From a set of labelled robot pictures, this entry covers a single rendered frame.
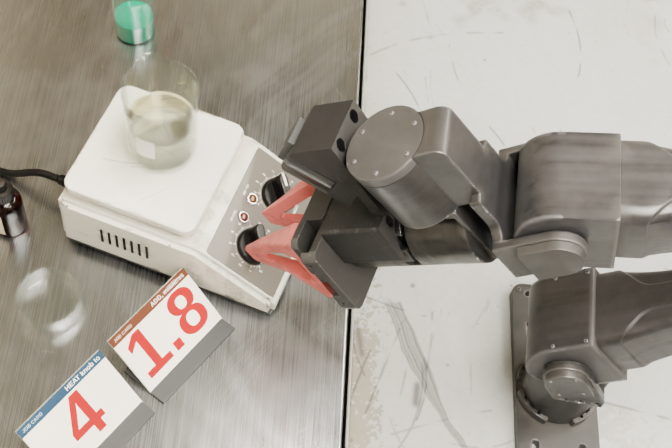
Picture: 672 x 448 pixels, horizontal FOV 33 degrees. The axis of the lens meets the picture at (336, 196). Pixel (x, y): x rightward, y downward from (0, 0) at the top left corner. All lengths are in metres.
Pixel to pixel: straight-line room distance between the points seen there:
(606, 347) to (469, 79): 0.40
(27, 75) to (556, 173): 0.60
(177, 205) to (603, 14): 0.55
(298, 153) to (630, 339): 0.28
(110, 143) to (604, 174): 0.44
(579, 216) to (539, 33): 0.55
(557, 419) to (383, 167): 0.36
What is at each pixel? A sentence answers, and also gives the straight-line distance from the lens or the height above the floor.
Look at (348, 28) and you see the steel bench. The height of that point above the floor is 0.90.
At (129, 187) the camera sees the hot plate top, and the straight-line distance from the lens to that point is 0.95.
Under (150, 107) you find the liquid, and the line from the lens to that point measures 0.95.
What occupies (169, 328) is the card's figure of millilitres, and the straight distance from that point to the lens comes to 0.96.
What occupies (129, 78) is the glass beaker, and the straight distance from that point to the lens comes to 0.92.
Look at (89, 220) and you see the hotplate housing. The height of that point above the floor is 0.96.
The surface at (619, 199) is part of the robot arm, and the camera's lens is 0.70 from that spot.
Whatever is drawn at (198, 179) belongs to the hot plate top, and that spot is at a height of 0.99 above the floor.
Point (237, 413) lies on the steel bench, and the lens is 0.95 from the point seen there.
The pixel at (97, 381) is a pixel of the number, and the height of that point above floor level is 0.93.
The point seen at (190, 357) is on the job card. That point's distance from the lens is 0.97.
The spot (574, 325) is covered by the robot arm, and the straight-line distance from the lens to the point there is 0.86.
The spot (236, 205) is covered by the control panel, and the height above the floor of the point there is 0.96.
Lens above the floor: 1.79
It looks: 57 degrees down
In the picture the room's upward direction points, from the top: 11 degrees clockwise
